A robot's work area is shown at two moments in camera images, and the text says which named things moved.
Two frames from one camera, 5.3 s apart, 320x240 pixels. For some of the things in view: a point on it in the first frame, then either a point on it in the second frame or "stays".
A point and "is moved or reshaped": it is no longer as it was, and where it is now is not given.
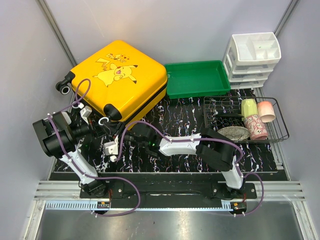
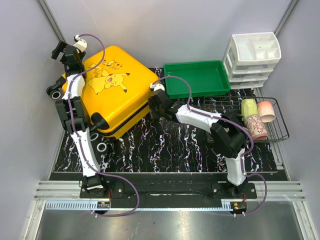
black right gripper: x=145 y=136 -> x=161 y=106
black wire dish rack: x=246 y=119 stays
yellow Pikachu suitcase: x=128 y=82 is moved or reshaped
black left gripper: x=98 y=131 -> x=59 y=50
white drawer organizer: x=250 y=57 stays
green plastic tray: x=196 y=79 stays
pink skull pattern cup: x=256 y=128 stays
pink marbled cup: x=266 y=111 stays
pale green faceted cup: x=248 y=107 stays
